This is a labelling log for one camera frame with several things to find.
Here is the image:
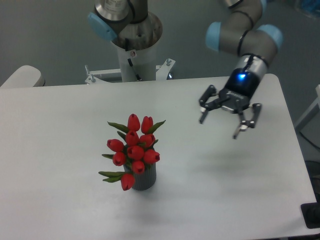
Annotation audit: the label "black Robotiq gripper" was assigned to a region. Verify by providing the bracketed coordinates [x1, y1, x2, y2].
[198, 68, 263, 140]

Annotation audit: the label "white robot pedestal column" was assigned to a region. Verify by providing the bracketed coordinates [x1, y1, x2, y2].
[109, 12, 164, 82]

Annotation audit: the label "white metal base bracket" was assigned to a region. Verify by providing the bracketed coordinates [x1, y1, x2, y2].
[84, 58, 176, 85]

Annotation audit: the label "black device at table edge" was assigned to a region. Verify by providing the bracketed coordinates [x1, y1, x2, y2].
[300, 202, 320, 229]

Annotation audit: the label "white frame at right edge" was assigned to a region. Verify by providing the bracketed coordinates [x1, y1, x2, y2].
[294, 85, 320, 132]

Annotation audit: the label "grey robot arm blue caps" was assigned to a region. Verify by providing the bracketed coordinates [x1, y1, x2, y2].
[87, 0, 283, 138]

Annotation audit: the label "red tulip bouquet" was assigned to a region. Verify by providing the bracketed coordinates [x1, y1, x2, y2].
[98, 113, 165, 183]

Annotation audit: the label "dark grey ribbed vase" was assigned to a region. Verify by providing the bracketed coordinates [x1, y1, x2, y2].
[120, 161, 157, 191]

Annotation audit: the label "beige chair back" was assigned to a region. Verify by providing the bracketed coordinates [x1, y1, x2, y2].
[0, 65, 46, 89]

